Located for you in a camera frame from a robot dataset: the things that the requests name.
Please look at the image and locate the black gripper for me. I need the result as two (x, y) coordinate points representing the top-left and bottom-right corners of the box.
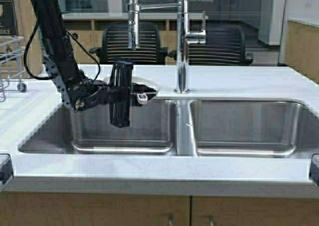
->
(75, 58), (157, 128)

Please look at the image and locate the white frying pan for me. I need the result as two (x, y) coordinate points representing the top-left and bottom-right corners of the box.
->
(98, 74), (160, 108)

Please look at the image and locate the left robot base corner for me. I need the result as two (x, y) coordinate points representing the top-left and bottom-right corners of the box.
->
(0, 154), (13, 191)

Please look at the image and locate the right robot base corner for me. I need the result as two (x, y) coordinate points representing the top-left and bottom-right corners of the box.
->
(309, 154), (319, 187)

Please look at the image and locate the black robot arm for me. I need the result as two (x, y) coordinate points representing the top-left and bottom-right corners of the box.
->
(30, 0), (158, 128)

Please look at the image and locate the left black office chair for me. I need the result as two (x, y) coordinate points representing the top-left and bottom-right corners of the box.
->
(89, 21), (169, 66)

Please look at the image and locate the black office chair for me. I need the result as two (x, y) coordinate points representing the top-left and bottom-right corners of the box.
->
(167, 23), (254, 66)
(89, 21), (169, 66)

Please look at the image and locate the stainless double sink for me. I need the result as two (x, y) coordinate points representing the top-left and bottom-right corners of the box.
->
(19, 99), (319, 159)

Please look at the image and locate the chrome kitchen faucet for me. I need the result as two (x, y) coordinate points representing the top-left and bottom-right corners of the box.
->
(135, 0), (207, 94)

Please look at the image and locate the wooden shelf cabinet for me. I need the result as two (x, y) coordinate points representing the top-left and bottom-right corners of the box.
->
(56, 10), (206, 70)

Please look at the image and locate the chrome pull-down sprayer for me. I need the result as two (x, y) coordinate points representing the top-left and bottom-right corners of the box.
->
(127, 0), (140, 50)

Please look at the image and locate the right black office chair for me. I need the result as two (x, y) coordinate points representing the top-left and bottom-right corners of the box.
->
(167, 23), (254, 66)

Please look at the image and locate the cardboard box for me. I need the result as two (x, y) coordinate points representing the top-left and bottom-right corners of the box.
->
(0, 0), (43, 75)

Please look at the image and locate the wooden sink cabinet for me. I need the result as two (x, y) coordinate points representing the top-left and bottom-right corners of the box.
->
(0, 193), (319, 226)

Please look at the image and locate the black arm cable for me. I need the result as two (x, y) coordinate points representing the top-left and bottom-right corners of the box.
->
(24, 18), (101, 81)

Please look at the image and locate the wire dish rack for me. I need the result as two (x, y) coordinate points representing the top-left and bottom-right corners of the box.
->
(0, 35), (27, 103)

